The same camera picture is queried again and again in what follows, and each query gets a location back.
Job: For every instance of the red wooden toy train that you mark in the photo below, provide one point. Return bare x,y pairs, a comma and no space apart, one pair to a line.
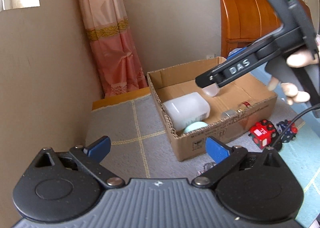
263,133

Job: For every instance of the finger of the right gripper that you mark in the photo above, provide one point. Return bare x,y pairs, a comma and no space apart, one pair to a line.
235,52
261,51

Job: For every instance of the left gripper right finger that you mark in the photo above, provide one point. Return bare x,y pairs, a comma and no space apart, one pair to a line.
227,159

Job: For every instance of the pink curtain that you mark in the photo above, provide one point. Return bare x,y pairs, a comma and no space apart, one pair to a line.
108,31

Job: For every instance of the brown cardboard box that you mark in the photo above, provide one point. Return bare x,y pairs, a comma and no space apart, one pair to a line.
179,80

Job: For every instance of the white green-label bottle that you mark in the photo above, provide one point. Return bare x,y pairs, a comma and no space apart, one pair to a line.
187,109

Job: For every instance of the orange wooden headboard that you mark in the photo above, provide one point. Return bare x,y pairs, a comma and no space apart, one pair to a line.
244,21

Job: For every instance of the person's right hand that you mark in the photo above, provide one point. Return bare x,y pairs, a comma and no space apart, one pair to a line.
295,63

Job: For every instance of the glass bottle gold capsules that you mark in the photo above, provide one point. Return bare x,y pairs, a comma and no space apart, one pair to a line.
238,109

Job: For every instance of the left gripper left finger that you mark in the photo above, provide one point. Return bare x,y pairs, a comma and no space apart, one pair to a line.
88,160

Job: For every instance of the light blue round case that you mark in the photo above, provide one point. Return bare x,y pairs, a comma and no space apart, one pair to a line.
194,126

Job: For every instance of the clear plastic jar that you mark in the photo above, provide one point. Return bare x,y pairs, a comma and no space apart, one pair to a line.
211,90

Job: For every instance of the black blue toy cube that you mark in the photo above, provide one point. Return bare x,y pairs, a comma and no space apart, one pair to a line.
290,134

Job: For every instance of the white wall socket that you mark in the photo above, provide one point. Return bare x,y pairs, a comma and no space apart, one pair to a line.
210,56

